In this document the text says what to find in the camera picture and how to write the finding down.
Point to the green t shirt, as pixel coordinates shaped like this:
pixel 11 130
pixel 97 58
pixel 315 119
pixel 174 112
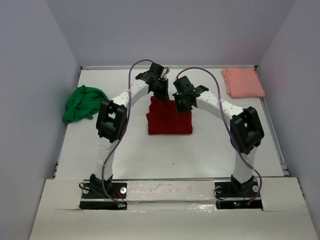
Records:
pixel 84 103

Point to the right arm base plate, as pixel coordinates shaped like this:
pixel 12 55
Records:
pixel 228 199

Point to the red t shirt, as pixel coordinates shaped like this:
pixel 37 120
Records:
pixel 163 119

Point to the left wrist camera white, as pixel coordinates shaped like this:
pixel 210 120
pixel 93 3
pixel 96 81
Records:
pixel 165 72

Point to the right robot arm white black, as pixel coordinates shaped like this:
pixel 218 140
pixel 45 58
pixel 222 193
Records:
pixel 243 126

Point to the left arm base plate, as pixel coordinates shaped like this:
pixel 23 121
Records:
pixel 94 198

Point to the pink folded t shirt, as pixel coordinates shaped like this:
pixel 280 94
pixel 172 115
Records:
pixel 242 83

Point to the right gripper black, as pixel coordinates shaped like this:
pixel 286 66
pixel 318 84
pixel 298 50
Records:
pixel 180 109

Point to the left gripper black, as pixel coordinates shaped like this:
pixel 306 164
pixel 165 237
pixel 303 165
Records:
pixel 164 95

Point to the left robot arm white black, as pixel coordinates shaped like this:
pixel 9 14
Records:
pixel 113 119

